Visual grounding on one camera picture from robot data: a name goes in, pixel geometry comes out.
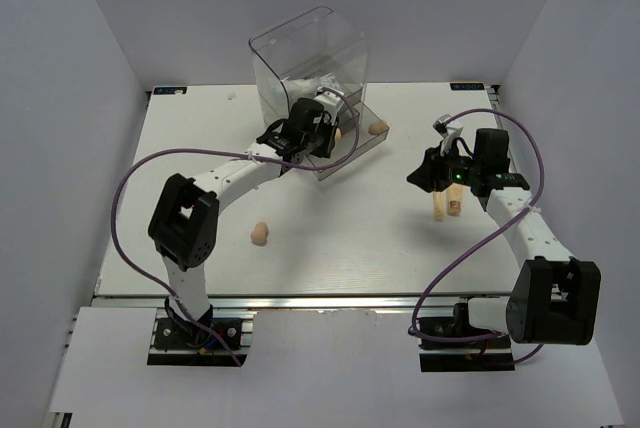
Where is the cotton pad packet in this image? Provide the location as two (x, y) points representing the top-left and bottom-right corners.
(315, 73), (345, 95)
(272, 78), (317, 107)

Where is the clear acrylic drawer organizer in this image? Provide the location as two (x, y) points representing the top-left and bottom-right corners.
(248, 5), (369, 149)

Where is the clear drawer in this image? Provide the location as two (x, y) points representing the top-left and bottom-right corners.
(305, 102), (389, 182)

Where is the slim beige concealer tube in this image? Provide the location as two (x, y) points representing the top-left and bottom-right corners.
(432, 191), (446, 222)

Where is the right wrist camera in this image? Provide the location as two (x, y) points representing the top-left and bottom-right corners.
(433, 114), (463, 156)

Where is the wide beige cream tube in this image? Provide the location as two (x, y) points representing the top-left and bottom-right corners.
(446, 184), (463, 216)

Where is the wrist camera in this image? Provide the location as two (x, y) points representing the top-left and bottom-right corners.
(314, 91), (345, 125)
(433, 114), (463, 156)

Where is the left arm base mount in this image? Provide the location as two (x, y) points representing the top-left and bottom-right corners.
(147, 308), (255, 368)

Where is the right blue table label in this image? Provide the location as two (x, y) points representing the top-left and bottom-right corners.
(449, 82), (485, 91)

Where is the blue table label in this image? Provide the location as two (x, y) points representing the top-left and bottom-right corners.
(152, 86), (187, 96)
(449, 82), (485, 91)

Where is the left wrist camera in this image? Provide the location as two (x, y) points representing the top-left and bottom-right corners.
(314, 91), (345, 125)

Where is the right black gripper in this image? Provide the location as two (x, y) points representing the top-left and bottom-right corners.
(406, 139), (481, 193)

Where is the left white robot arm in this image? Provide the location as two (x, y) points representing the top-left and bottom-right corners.
(148, 91), (344, 347)

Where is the left blue table label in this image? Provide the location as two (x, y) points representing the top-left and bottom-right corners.
(152, 86), (187, 96)

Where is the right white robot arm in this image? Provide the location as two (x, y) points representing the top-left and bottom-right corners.
(407, 128), (601, 347)

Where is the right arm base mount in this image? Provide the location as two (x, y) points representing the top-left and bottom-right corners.
(416, 303), (515, 373)

